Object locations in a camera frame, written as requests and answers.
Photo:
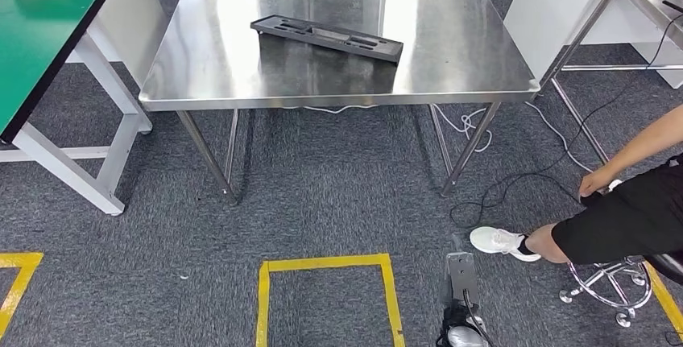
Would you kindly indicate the person's hand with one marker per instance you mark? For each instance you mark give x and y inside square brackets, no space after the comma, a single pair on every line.
[595,182]

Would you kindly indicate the black plastic panel part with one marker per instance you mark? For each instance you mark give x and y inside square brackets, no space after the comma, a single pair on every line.
[389,51]

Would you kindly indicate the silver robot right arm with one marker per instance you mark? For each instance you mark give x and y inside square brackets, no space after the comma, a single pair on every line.
[467,338]

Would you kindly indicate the person's forearm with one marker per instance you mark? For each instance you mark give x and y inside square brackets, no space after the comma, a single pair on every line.
[651,139]

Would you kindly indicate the stainless steel workbench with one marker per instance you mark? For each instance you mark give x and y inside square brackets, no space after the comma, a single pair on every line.
[453,40]

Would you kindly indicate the seated person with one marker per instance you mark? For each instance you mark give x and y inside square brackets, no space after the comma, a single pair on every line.
[629,216]

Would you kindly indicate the chrome swivel stool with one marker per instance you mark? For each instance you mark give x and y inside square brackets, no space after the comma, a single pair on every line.
[669,269]

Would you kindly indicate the white panel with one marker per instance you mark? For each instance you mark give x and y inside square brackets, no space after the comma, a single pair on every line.
[549,8]

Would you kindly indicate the yellow floor tape square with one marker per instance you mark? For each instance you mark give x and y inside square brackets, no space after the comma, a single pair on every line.
[325,262]

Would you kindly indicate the green table white frame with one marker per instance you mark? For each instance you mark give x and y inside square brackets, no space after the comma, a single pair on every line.
[37,40]

